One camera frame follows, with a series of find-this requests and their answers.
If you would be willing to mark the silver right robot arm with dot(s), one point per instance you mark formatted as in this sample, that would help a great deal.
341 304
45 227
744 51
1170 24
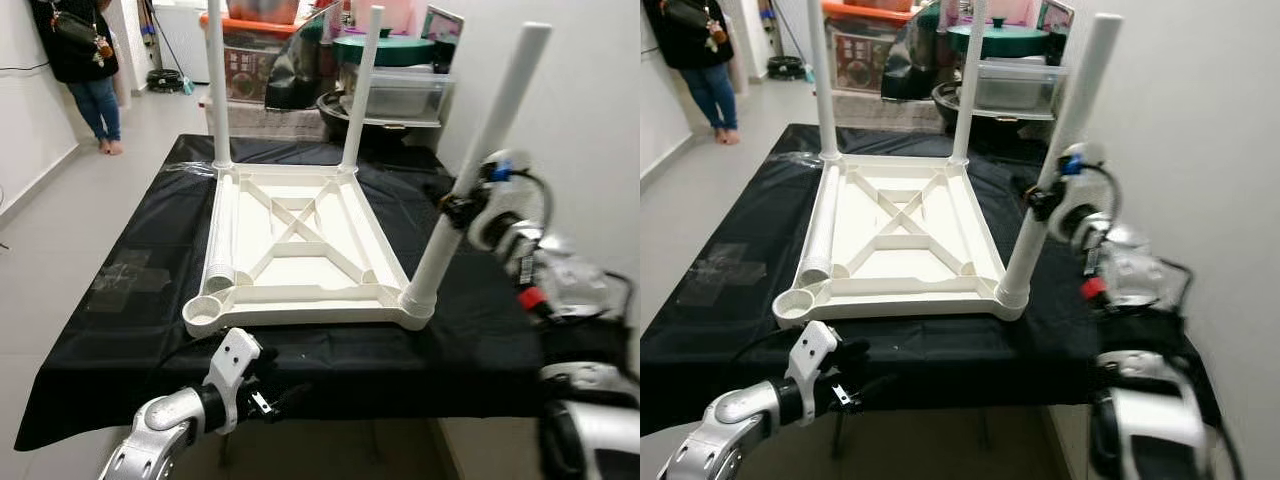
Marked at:
570 280
1130 270

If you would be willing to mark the black tablecloth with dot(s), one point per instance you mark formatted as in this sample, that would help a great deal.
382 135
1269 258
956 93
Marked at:
400 360
950 360

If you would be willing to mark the white plastic table top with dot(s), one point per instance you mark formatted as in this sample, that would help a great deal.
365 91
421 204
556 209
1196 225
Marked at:
900 270
300 275

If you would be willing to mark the clear plastic storage container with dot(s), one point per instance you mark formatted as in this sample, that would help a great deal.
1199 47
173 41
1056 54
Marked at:
1020 85
410 95

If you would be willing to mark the black wok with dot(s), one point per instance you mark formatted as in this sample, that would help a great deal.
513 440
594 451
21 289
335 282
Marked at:
335 110
950 100

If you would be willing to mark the clear tape cross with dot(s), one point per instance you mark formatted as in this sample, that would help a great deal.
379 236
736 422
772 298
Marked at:
125 278
725 270

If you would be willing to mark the green pot lid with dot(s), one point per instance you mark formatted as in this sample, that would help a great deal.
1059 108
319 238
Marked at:
395 50
1000 40

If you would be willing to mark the framed picture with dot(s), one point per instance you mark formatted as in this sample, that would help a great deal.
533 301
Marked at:
1058 15
442 25

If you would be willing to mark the shiny black bag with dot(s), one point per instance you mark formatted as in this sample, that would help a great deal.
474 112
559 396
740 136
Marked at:
910 60
295 70

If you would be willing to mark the translucent pink plastic container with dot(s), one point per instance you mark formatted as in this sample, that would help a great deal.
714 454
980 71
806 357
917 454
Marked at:
395 15
1010 8

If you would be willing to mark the clear tape strip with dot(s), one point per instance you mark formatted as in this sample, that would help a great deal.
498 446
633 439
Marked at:
800 158
190 168

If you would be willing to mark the orange-lidded storage box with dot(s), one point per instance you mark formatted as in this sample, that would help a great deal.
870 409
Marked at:
860 55
245 70

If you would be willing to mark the steel cooking pot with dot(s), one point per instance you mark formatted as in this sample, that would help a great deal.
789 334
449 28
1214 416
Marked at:
262 8

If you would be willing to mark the person in black apron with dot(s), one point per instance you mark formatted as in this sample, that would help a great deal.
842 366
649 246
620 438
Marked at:
700 60
75 75

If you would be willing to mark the white chest freezer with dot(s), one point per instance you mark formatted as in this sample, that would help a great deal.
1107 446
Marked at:
178 35
797 30

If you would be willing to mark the black crossbody bag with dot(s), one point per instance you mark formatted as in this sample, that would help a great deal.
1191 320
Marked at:
692 15
78 30

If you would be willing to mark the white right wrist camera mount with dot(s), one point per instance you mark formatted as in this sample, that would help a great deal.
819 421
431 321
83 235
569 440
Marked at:
1075 215
490 225

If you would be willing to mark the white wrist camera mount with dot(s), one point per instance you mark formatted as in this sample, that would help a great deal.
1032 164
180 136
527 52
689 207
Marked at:
230 360
812 350
490 225
1075 215

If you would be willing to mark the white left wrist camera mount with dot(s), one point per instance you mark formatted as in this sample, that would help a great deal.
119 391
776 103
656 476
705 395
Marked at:
812 350
230 360

